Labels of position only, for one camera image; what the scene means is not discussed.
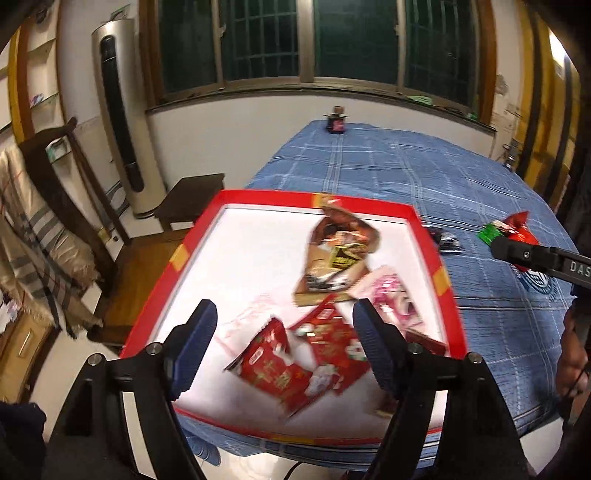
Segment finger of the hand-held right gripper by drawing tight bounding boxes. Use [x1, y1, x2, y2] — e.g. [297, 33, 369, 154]
[490, 234, 561, 278]

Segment standing air conditioner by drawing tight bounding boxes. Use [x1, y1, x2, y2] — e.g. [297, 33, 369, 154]
[91, 18, 167, 220]

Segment dark wooden chair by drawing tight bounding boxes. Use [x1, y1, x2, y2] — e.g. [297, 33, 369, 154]
[18, 117, 199, 356]

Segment person's right hand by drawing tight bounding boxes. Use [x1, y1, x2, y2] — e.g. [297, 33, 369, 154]
[556, 318, 591, 418]

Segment red white printed snack packet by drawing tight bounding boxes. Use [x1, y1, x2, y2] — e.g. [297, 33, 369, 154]
[288, 293, 372, 398]

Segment dark wooden stool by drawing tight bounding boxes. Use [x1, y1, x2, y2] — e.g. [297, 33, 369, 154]
[154, 173, 225, 232]

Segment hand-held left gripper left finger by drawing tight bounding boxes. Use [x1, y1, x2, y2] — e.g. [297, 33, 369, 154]
[48, 299, 219, 480]

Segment small green snack packet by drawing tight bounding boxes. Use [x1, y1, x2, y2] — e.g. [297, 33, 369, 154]
[478, 220, 506, 244]

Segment large red snack packet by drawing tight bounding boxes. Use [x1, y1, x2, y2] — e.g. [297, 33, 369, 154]
[505, 226, 541, 271]

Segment black snack packet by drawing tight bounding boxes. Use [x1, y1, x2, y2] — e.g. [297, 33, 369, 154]
[427, 225, 462, 254]

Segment wooden cabinet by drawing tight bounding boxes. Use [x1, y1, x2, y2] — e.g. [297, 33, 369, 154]
[0, 314, 56, 402]

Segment wall shelf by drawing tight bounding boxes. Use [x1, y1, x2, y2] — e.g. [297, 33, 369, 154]
[9, 0, 65, 139]

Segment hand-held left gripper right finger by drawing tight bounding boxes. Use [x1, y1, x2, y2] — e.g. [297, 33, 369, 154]
[352, 298, 529, 480]

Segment small dark jar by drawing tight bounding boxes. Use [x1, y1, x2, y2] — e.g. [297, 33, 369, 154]
[324, 106, 348, 134]

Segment red popcorn snack packet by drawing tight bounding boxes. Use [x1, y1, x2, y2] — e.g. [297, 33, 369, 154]
[224, 316, 319, 421]

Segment blue checked tablecloth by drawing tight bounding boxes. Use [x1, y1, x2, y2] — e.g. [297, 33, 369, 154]
[180, 119, 578, 472]

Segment red shallow box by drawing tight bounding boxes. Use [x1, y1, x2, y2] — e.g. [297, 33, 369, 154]
[119, 188, 467, 450]

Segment plaid fringed scarf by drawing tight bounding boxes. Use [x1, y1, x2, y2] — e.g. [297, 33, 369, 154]
[0, 143, 100, 337]

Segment yellow wall panel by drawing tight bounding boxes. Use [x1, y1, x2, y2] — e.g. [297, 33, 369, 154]
[517, 0, 583, 185]

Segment brown gold snack packet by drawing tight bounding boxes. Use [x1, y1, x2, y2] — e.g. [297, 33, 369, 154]
[292, 242, 372, 308]

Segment wooden framed window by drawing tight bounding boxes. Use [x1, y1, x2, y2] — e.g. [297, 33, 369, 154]
[139, 0, 497, 123]

